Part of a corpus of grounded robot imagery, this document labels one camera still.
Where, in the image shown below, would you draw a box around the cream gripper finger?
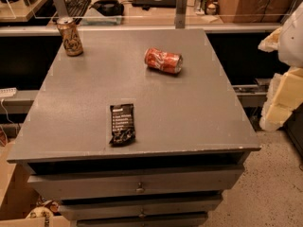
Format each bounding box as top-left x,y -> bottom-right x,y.
259,67 -> 303,131
258,27 -> 281,52

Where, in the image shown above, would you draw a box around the red coke can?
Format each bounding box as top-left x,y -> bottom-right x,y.
144,47 -> 183,74

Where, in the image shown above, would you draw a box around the gold soda can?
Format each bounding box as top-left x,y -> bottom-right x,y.
57,17 -> 83,56

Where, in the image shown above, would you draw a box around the grey drawer cabinet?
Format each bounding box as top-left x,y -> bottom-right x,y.
7,27 -> 262,227

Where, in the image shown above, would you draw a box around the top grey drawer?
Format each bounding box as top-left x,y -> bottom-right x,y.
28,165 -> 244,201

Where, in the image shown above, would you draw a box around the grey drawer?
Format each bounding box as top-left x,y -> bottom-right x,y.
28,165 -> 244,201
59,193 -> 223,220
77,212 -> 208,227

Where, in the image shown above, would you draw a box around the black laptop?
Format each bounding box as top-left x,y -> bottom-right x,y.
132,0 -> 176,8

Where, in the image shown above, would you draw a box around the middle grey drawer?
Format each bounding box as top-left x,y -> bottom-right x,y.
59,193 -> 223,220

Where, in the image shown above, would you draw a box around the bottom grey drawer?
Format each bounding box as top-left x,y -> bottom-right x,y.
77,212 -> 208,227

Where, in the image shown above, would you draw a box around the black snack bar wrapper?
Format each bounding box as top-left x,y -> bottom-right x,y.
110,104 -> 135,146

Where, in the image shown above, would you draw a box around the black headphones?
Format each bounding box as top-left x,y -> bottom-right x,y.
91,0 -> 124,16

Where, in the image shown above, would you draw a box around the black keyboard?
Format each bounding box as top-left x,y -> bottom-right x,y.
52,0 -> 92,24

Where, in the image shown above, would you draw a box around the cardboard box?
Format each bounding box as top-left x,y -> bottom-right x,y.
0,142 -> 71,227

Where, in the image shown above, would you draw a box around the grey metal post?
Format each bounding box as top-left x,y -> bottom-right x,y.
174,0 -> 187,28
53,0 -> 68,18

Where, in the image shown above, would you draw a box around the grey metal post left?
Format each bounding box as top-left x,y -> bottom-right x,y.
53,0 -> 68,18

